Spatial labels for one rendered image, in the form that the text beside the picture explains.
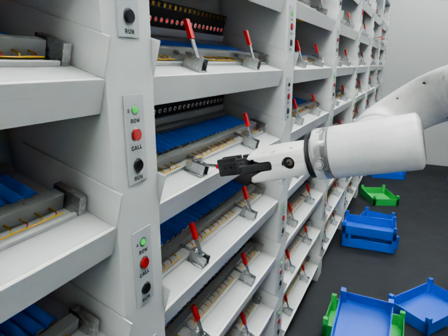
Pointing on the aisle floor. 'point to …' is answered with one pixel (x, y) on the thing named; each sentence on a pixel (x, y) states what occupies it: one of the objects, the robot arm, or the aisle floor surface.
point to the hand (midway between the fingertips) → (231, 165)
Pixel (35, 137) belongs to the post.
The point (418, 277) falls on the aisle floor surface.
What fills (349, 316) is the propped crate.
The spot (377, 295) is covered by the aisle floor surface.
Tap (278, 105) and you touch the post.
